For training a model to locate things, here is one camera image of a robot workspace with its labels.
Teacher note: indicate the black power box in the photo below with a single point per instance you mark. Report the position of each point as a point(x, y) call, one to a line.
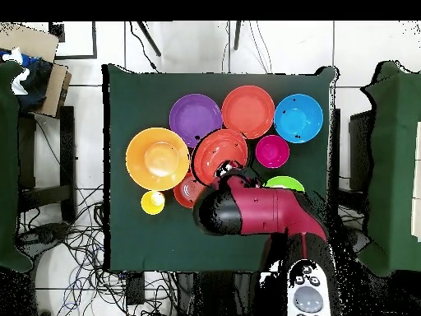
point(135, 289)

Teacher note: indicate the blue cloth bag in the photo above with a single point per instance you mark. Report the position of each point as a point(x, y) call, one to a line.
point(36, 82)

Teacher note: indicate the small red bowl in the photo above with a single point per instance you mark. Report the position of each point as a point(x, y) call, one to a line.
point(184, 194)

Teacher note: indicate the brown cardboard box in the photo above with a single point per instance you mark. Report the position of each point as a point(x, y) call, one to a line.
point(33, 41)

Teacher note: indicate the black stool frame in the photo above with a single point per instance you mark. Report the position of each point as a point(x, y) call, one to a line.
point(67, 148)

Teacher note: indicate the black tripod leg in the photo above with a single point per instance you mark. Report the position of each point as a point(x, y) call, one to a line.
point(237, 34)
point(149, 39)

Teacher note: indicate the yellow cup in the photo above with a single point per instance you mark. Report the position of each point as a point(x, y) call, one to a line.
point(153, 203)

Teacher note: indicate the dark green table cloth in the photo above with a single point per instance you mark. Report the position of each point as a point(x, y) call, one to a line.
point(148, 230)

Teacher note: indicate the large red bowl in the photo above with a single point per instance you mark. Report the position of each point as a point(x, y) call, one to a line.
point(248, 112)
point(213, 154)

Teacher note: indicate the white board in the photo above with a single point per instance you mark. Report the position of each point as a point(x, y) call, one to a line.
point(417, 181)

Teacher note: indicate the purple bowl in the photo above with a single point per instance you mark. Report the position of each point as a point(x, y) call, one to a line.
point(194, 115)

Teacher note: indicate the black floor frame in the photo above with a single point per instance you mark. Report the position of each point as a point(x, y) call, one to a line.
point(94, 39)

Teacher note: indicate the green cloth covered table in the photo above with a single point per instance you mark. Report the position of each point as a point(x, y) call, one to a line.
point(8, 164)
point(391, 164)

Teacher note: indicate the pink bowl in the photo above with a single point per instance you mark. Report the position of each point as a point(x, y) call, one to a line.
point(272, 151)

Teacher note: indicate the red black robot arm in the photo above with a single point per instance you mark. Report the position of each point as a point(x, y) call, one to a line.
point(260, 210)

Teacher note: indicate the large green bowl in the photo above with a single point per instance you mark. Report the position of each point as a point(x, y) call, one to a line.
point(284, 181)

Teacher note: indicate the blue bowl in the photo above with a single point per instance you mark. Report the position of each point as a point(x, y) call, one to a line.
point(298, 118)

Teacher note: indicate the large orange bowl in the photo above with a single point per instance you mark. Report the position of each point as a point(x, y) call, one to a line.
point(158, 159)

